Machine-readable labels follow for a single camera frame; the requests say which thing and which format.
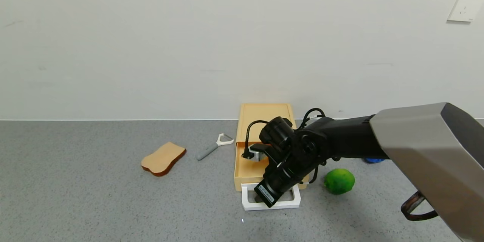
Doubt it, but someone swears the brown looped arm cable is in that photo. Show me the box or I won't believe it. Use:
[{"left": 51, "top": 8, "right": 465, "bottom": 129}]
[{"left": 400, "top": 191, "right": 439, "bottom": 222}]

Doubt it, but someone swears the white wall socket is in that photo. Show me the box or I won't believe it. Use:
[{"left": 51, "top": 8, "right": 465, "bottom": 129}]
[{"left": 447, "top": 0, "right": 484, "bottom": 23}]

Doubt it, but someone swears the yellow drawer with white handle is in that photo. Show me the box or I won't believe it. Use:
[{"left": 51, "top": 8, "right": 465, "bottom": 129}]
[{"left": 234, "top": 141, "right": 310, "bottom": 211}]

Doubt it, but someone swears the black camera cable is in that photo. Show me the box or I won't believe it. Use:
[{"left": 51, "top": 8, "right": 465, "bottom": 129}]
[{"left": 244, "top": 120, "right": 270, "bottom": 157}]

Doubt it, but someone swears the brown toast slice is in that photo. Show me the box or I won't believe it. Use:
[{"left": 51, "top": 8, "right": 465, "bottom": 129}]
[{"left": 141, "top": 142, "right": 187, "bottom": 177}]

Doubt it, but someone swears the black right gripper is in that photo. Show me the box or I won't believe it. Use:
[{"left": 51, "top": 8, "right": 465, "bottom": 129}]
[{"left": 254, "top": 166, "right": 294, "bottom": 208}]

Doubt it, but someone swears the green lime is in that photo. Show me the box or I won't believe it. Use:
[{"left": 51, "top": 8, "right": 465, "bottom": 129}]
[{"left": 324, "top": 168, "right": 355, "bottom": 195}]

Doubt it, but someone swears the grey handled white peeler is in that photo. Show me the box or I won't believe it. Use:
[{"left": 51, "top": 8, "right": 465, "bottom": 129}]
[{"left": 195, "top": 133, "right": 235, "bottom": 161}]

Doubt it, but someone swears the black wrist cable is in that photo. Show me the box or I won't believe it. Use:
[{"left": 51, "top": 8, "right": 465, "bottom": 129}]
[{"left": 301, "top": 108, "right": 326, "bottom": 129}]

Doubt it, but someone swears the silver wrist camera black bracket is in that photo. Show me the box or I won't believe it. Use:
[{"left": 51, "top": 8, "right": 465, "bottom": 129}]
[{"left": 241, "top": 144, "right": 273, "bottom": 162}]

